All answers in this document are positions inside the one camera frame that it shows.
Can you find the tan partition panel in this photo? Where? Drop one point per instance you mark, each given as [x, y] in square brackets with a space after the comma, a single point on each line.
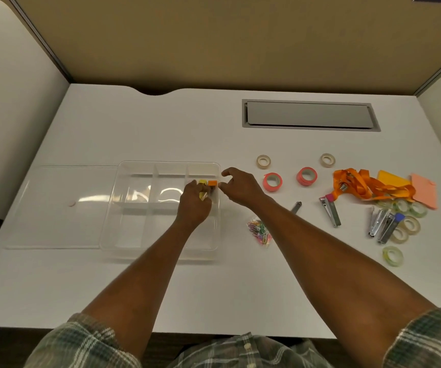
[224, 38]

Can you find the clear plastic lid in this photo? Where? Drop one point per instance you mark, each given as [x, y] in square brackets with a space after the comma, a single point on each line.
[59, 218]

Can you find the bag of coloured paper clips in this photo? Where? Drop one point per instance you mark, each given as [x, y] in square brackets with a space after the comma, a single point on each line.
[258, 230]

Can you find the orange sticky note pad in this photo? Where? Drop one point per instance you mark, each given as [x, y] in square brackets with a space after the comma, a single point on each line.
[391, 178]

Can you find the person's right forearm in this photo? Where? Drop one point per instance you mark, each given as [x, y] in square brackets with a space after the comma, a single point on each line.
[339, 279]

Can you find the green plaid shirt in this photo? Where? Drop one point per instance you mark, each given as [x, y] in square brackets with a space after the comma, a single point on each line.
[71, 344]

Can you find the yellow tube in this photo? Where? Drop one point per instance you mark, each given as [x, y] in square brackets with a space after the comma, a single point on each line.
[202, 182]

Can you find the pink tape roll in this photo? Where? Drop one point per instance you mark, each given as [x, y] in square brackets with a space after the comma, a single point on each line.
[300, 177]
[265, 182]

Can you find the clear tube orange cap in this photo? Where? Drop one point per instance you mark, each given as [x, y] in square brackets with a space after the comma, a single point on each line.
[212, 183]

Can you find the person's right hand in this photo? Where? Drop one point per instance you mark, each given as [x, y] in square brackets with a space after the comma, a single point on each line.
[243, 187]

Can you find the person's left forearm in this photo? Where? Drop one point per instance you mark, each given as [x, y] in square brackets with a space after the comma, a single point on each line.
[143, 287]

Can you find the pink sticky note pad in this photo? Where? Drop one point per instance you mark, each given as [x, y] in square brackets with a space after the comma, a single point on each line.
[423, 189]

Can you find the white desk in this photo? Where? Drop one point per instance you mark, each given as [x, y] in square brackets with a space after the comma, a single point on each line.
[224, 295]

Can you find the person's left hand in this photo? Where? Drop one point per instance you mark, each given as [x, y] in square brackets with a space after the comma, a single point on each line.
[191, 208]

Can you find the clear plastic organizer box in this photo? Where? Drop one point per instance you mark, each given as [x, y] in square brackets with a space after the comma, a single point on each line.
[147, 226]

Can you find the green clear tape roll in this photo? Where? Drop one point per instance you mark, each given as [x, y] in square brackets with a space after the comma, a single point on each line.
[395, 206]
[385, 256]
[424, 210]
[384, 205]

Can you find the small beige tape roll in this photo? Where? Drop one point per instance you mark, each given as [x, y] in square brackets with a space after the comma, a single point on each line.
[259, 161]
[322, 160]

